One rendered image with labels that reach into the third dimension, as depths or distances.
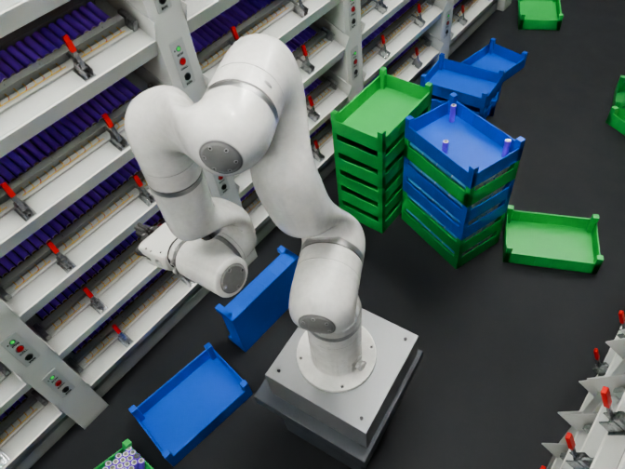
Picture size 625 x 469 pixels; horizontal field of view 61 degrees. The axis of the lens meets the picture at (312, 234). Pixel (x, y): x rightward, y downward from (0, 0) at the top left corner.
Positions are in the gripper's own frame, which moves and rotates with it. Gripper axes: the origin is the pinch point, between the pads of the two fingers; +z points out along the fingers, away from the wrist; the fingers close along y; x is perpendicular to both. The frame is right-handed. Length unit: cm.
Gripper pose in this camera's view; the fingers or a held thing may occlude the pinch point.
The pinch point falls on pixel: (143, 232)
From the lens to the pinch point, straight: 126.8
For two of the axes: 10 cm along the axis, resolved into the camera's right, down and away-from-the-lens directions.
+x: -2.6, -7.1, -6.6
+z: -7.4, -2.9, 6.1
